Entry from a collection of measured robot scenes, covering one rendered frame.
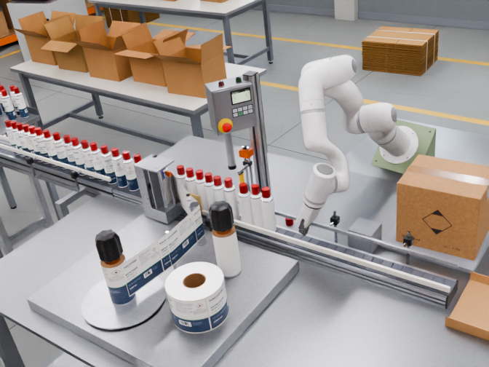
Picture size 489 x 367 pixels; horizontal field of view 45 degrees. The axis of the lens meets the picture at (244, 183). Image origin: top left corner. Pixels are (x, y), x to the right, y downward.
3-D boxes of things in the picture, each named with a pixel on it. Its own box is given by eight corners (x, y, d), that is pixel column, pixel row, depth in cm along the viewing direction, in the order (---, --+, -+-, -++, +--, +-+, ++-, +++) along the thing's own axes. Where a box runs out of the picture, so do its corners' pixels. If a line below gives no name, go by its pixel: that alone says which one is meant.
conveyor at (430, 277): (114, 195, 292) (113, 188, 290) (126, 187, 297) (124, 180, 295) (447, 304, 202) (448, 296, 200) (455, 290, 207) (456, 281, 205)
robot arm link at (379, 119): (372, 121, 275) (349, 103, 256) (410, 116, 264) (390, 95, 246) (371, 146, 272) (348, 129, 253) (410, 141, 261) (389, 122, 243)
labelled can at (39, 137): (52, 159, 326) (41, 125, 315) (54, 162, 322) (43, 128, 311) (43, 162, 324) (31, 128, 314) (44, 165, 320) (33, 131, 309)
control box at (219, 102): (211, 127, 241) (204, 83, 231) (249, 117, 245) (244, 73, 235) (218, 137, 232) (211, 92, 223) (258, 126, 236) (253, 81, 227)
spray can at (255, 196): (252, 230, 246) (246, 188, 235) (256, 223, 250) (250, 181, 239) (263, 231, 244) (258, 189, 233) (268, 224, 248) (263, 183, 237)
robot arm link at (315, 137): (335, 111, 223) (342, 191, 223) (296, 113, 218) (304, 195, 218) (346, 107, 215) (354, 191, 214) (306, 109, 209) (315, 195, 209)
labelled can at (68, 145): (77, 167, 313) (67, 132, 303) (83, 170, 310) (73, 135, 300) (69, 172, 310) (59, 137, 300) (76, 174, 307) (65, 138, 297)
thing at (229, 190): (225, 221, 254) (219, 180, 243) (232, 215, 257) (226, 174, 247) (235, 224, 251) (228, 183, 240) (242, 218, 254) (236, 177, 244)
